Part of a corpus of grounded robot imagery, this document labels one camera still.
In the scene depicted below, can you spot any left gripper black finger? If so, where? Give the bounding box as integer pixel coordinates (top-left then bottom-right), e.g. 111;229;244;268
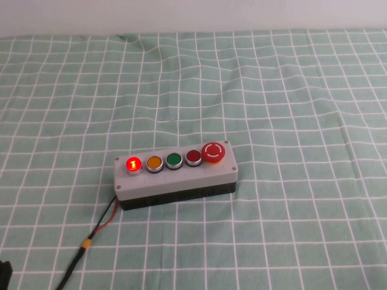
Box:
0;260;12;290

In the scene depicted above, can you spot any red illuminated push button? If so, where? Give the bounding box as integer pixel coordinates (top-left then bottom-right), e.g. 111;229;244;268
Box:
125;156;143;176

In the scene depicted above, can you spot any yellow push button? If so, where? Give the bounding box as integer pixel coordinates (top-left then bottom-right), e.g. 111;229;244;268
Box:
146;155;164;175

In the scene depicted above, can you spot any grey button control box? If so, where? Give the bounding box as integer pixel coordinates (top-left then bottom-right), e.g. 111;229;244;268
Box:
114;140;239;212

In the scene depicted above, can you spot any green push button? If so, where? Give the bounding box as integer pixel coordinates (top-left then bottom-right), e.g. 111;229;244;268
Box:
164;152;184;171

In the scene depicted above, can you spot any dark red push button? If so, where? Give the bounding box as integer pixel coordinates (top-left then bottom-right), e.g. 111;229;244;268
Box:
184;150;203;167

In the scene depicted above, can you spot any red mushroom emergency stop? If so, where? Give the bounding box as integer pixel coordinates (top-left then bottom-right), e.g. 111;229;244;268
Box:
201;141;226;166

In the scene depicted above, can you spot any green white checkered tablecloth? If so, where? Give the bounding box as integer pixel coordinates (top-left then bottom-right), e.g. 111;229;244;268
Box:
0;28;387;290

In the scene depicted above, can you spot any black sleeved cable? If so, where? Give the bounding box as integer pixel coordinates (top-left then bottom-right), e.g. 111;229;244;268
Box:
54;246;86;290

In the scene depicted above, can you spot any thin black wire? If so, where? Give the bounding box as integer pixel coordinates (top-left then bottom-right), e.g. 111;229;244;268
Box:
89;195;117;235

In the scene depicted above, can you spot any thin red wire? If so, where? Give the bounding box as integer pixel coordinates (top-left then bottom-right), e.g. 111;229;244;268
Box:
89;199;119;236

